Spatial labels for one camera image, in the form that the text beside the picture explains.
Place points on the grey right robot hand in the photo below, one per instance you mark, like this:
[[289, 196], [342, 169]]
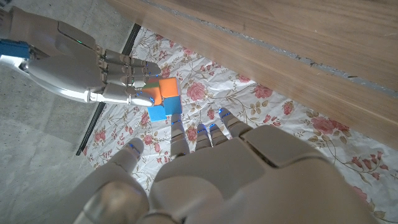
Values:
[[68, 68]]

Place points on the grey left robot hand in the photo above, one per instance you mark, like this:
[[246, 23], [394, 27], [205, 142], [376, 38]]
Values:
[[248, 180]]

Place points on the multicoloured Rubik's cube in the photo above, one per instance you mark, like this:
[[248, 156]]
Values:
[[168, 90]]

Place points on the grey tape strip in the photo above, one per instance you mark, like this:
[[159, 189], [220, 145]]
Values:
[[280, 51]]

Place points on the black backdrop pole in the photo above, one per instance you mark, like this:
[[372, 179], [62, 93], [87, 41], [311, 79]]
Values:
[[90, 129]]

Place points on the white floral backdrop cloth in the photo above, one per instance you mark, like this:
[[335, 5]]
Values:
[[273, 102]]

